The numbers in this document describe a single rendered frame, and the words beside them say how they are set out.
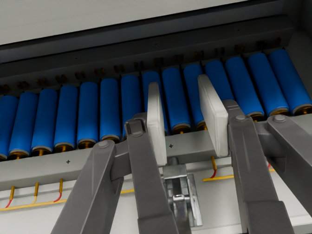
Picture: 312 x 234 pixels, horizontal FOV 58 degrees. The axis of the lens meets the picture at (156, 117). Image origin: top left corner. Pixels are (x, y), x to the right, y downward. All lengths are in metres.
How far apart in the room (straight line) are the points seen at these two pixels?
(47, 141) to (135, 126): 0.12
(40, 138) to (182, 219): 0.14
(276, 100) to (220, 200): 0.09
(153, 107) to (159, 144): 0.03
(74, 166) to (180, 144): 0.08
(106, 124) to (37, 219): 0.09
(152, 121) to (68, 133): 0.11
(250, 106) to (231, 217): 0.09
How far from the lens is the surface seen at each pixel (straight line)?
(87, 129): 0.25
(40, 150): 0.26
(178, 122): 0.23
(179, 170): 0.21
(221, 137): 0.17
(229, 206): 0.23
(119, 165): 0.16
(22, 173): 0.25
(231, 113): 0.17
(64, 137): 0.25
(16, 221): 0.27
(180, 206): 0.20
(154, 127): 0.16
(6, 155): 0.28
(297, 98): 0.26
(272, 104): 0.25
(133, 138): 0.15
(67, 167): 0.23
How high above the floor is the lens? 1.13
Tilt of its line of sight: 40 degrees down
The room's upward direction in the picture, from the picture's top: 12 degrees counter-clockwise
